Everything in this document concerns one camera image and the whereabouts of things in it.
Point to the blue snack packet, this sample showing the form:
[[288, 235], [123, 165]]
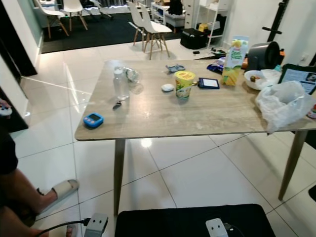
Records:
[[216, 64]]

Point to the dark blue card device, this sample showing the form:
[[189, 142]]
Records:
[[208, 83]]

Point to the light wooden dining table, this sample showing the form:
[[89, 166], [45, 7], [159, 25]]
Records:
[[177, 113]]

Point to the small yellow box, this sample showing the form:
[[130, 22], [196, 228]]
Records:
[[202, 27]]

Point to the blue digital timer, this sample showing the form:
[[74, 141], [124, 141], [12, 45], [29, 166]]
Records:
[[93, 120]]

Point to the green pouch with white label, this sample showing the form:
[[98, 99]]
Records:
[[298, 76]]

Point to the white shelf rack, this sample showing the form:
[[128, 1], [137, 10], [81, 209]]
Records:
[[212, 10]]

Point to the black room rug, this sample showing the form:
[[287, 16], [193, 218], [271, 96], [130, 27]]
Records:
[[98, 33]]

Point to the yellow green juice carton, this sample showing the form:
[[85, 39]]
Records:
[[235, 61]]

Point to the small grey gadget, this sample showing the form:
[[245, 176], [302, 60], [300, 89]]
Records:
[[175, 68]]

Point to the small black clip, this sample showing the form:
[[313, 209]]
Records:
[[117, 104]]

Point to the black storage case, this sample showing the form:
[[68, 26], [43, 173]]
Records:
[[193, 38]]

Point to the crumpled clear plastic wrap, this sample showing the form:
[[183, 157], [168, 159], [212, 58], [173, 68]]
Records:
[[132, 74]]

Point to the black metal stand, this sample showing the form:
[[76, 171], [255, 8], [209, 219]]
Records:
[[277, 19]]

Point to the white bowl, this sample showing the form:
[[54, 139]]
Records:
[[266, 79]]

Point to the white plastic bag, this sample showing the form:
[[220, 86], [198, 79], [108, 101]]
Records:
[[284, 106]]

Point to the white chair with wooden legs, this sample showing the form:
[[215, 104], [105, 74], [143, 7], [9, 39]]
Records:
[[49, 11], [153, 25], [133, 19], [72, 6]]

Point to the beige slipper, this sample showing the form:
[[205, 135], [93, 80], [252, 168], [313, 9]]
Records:
[[64, 190]]

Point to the clear plastic water bottle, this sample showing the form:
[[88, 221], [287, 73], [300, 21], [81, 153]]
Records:
[[120, 85]]

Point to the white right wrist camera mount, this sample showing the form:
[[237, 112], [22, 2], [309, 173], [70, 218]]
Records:
[[217, 227]]

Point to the yellow instant noodle cup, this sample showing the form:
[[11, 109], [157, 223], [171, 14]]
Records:
[[184, 85]]

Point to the person in black shorts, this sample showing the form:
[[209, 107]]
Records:
[[15, 197]]

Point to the black backpack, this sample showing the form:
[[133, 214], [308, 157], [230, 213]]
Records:
[[174, 6]]

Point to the large black floor mat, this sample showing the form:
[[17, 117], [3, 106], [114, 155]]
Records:
[[168, 222]]

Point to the small white case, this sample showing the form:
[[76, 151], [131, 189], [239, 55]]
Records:
[[167, 88]]

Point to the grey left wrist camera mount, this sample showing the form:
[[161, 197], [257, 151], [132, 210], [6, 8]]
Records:
[[96, 225]]

